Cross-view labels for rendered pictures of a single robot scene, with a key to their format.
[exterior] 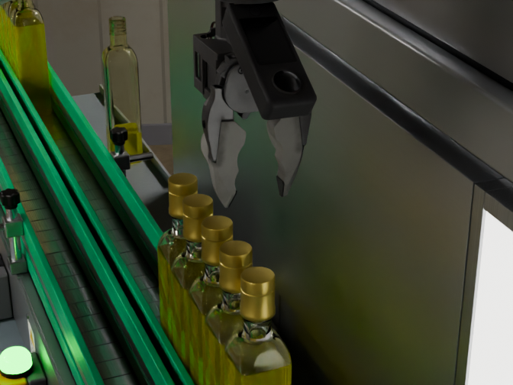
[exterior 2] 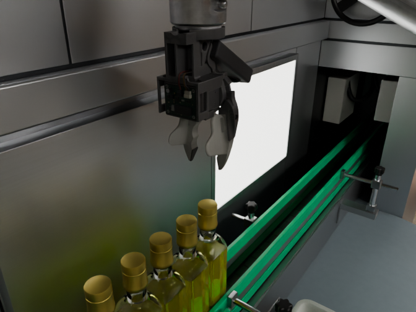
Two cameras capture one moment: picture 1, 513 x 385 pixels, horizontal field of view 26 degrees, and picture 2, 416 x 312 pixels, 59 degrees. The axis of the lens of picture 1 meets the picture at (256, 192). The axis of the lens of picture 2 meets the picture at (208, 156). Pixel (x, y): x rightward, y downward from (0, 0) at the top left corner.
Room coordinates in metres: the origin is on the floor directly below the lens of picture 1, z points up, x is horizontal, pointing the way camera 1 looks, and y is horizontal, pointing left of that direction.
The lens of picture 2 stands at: (1.22, 0.46, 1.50)
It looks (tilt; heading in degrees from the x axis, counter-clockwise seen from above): 25 degrees down; 238
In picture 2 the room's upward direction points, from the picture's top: straight up
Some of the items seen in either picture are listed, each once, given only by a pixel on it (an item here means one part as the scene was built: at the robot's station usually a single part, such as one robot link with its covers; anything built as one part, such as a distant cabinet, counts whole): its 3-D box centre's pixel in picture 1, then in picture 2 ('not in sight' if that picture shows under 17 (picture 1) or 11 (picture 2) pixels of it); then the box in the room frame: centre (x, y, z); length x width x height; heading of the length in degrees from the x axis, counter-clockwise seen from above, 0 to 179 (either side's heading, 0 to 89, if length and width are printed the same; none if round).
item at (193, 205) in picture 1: (198, 217); (134, 272); (1.10, 0.07, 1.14); 0.04 x 0.04 x 0.04
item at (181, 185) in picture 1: (183, 195); (99, 296); (1.15, 0.08, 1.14); 0.04 x 0.04 x 0.04
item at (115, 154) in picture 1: (133, 165); not in sight; (1.66, 0.20, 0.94); 0.07 x 0.04 x 0.13; 112
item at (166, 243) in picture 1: (187, 307); not in sight; (1.15, 0.08, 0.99); 0.06 x 0.06 x 0.21; 23
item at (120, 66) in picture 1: (121, 90); not in sight; (1.82, 0.24, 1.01); 0.06 x 0.06 x 0.26; 17
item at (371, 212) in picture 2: not in sight; (364, 197); (0.28, -0.13, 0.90); 0.17 x 0.05 x 0.23; 112
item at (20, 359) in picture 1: (15, 360); not in sight; (1.25, 0.33, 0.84); 0.04 x 0.04 x 0.03
